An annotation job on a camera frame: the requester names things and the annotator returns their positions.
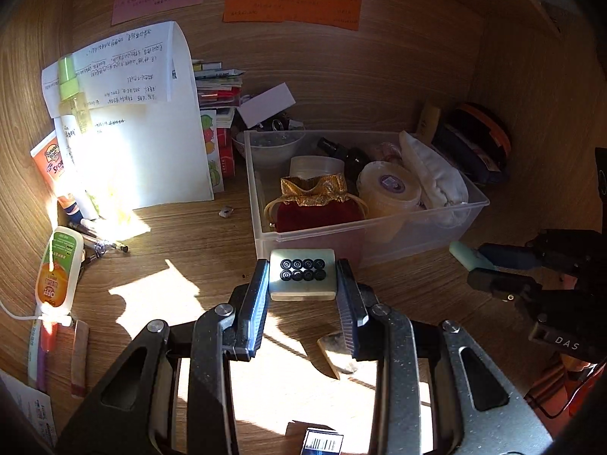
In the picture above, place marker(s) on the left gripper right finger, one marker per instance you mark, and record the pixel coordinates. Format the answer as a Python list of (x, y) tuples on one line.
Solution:
[(359, 332)]

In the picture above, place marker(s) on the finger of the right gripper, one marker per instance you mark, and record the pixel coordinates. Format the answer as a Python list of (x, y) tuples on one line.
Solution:
[(502, 285), (509, 256)]

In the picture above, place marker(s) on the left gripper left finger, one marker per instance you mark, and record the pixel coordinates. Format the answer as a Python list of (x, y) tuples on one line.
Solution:
[(243, 337)]

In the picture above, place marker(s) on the teal white lip balm tube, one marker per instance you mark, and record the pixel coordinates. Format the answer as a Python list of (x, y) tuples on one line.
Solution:
[(469, 258)]

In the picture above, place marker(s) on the mahjong tile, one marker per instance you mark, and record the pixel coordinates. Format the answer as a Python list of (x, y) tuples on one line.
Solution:
[(298, 275)]

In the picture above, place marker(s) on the white cloth bag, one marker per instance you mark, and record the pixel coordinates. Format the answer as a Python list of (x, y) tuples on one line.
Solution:
[(443, 187)]

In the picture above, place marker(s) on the red gold drawstring pouch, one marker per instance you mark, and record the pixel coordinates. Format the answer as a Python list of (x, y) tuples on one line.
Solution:
[(314, 203)]

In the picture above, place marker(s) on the cream cylindrical jar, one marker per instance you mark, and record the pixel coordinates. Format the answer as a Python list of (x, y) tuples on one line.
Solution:
[(391, 193)]

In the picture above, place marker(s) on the clear plastic storage bin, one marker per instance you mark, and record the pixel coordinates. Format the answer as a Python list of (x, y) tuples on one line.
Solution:
[(419, 233)]

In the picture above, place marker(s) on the blue barcode card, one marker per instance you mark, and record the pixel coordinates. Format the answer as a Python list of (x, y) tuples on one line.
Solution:
[(319, 441)]

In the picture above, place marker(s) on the black orange round case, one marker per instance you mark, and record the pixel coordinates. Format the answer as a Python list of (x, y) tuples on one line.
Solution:
[(480, 126)]

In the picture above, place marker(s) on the translucent white round jar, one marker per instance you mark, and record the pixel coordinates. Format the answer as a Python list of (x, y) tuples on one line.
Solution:
[(313, 166)]

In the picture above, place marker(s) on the black spray bottle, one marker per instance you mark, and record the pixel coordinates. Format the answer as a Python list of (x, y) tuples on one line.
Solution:
[(354, 158)]

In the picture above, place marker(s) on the black pen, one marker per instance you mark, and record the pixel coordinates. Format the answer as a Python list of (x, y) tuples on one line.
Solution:
[(94, 241)]

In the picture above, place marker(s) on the bowl of beads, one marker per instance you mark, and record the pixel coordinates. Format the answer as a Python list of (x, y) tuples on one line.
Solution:
[(269, 143)]

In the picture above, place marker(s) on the orange white tube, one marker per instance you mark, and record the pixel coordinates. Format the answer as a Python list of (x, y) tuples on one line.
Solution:
[(59, 272)]

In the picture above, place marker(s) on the white small box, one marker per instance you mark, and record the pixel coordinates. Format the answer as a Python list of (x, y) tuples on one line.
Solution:
[(263, 106)]

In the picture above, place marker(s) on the fruit sticker sheet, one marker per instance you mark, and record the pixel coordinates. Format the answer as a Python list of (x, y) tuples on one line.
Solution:
[(209, 128)]

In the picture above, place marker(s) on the stack of booklets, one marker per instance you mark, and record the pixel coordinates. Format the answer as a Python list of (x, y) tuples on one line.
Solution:
[(219, 89)]

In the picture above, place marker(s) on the yellow green spray bottle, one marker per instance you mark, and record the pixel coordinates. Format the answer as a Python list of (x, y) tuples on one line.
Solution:
[(72, 99)]

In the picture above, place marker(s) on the orange sticky note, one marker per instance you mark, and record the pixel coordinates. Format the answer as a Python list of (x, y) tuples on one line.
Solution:
[(344, 14)]

